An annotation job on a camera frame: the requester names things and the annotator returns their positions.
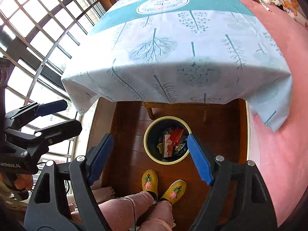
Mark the yellow rimmed trash bin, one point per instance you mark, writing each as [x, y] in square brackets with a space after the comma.
[152, 132]

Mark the barred window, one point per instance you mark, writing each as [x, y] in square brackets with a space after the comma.
[36, 28]

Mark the white marker pen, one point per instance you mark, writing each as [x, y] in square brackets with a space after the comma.
[266, 6]

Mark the yellow embroidered slipper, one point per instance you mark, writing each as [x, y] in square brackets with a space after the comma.
[175, 190]
[149, 182]

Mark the person's left hand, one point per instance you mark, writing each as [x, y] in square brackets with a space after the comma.
[24, 182]

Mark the person's leg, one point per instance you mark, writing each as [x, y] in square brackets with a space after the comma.
[125, 207]
[158, 216]

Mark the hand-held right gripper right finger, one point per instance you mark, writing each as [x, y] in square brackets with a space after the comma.
[199, 158]

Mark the bear print baby pillow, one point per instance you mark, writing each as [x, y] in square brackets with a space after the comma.
[291, 4]

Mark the person's left leg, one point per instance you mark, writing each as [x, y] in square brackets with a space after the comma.
[125, 207]

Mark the pink bed sheet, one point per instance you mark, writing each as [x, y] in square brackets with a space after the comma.
[276, 149]

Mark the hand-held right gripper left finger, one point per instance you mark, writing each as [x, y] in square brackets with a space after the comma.
[101, 158]

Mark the pink fringed cloth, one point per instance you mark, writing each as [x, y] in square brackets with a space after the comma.
[103, 193]

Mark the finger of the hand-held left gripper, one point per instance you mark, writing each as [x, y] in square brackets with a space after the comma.
[65, 130]
[53, 107]

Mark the wooden table frame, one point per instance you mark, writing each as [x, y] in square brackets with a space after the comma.
[173, 104]

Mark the person's right leg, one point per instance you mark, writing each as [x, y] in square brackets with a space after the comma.
[158, 216]

